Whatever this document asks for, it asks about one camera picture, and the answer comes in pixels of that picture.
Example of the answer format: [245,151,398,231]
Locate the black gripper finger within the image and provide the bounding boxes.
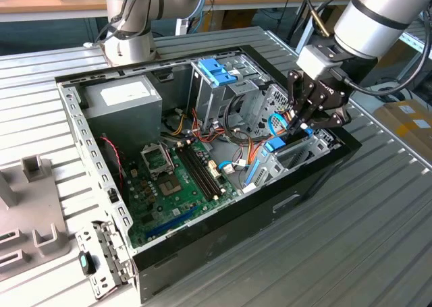
[304,106,352,131]
[286,69,327,136]

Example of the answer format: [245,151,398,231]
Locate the hard disk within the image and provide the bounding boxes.
[244,124,315,187]

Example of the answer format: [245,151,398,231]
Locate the grey metal disk bay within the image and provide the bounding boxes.
[242,128,342,196]

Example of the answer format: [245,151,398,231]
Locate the black stand pole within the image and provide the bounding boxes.
[285,0,319,47]

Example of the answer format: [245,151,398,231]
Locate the cardboard box white labels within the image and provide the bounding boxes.
[372,99,432,169]

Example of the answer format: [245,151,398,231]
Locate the metal slat shelf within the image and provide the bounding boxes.
[398,11,432,85]

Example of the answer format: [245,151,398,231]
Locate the grey metal drive cage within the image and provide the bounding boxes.
[186,53,271,136]

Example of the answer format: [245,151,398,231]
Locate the blue plastic cage latch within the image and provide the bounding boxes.
[198,58,239,88]

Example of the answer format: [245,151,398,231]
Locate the black RAM slot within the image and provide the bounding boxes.
[188,144,227,194]
[185,145,223,196]
[181,146,221,199]
[178,148,217,201]

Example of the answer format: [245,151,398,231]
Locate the open black PC case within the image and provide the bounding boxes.
[55,45,362,304]

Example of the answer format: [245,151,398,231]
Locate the green motherboard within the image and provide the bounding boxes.
[121,140,239,249]

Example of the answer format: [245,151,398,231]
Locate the CPU socket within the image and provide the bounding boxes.
[157,174,186,198]

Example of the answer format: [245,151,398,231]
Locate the metal socket cover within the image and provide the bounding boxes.
[140,142,177,180]

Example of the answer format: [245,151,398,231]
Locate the blue expansion slot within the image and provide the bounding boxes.
[144,204,200,241]

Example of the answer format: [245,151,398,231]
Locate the grey power supply unit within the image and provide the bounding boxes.
[82,74,163,152]

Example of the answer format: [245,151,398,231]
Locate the black case lock blue label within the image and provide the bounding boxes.
[78,250,98,275]

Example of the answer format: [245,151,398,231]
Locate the grey parts rack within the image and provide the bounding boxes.
[0,155,74,283]

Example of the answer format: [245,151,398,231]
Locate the blue wire black plug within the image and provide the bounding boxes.
[268,112,288,138]

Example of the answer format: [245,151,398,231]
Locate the black cable coil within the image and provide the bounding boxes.
[377,84,412,103]

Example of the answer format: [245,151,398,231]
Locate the orange red wire bundle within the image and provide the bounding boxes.
[190,107,271,165]

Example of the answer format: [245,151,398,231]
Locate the thick black wire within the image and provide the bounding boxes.
[223,93,249,134]

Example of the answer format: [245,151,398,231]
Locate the yellow wire bundle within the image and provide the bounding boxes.
[167,113,190,136]

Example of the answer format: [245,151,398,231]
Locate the red black twisted wire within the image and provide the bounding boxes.
[99,135,126,190]

